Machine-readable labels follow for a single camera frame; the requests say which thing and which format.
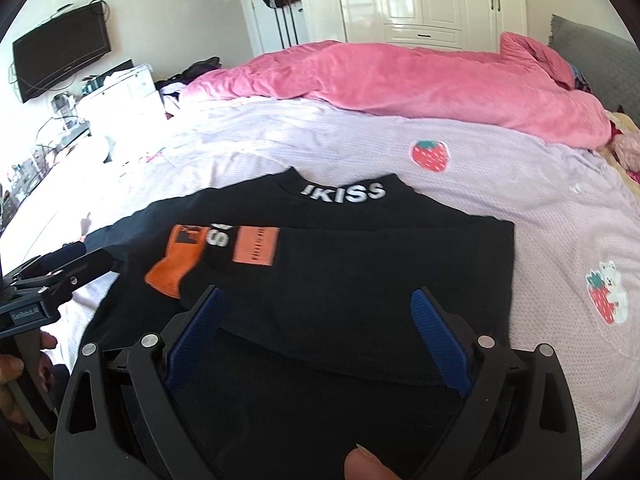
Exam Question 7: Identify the person's right hand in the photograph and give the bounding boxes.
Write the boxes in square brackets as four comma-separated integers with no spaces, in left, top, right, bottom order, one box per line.
[344,446,399,480]

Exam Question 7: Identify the black sweater with orange patches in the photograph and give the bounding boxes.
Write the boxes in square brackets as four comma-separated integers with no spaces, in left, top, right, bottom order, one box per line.
[82,169,515,479]

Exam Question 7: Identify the lilac bedspread with strawberry prints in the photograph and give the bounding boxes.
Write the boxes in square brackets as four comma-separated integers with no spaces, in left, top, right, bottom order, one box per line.
[1,98,639,474]

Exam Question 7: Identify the white drawer cabinet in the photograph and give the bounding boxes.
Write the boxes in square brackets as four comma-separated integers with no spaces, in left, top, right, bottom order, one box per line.
[76,64,167,162]

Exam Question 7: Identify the pink fuzzy garment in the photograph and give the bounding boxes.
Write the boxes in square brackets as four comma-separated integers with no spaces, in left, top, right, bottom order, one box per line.
[610,131,640,183]

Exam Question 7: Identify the white door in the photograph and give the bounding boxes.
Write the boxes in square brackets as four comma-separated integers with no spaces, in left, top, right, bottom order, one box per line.
[241,0,309,56]

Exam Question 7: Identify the person's left hand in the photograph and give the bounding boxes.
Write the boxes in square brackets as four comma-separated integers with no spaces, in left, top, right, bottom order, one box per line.
[1,332,58,432]

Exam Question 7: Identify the dark clothes pile by bed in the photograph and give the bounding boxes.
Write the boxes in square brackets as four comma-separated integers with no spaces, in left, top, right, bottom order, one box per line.
[154,56,221,90]

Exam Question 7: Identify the white glossy wardrobe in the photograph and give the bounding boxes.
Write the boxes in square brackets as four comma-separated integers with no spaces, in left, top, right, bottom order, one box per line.
[302,0,527,52]

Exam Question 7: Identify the pink plush duvet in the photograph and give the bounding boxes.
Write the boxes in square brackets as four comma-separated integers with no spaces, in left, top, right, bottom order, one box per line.
[180,32,611,150]

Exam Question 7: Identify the black wall television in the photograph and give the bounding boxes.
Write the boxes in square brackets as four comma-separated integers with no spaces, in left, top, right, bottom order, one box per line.
[12,0,112,103]

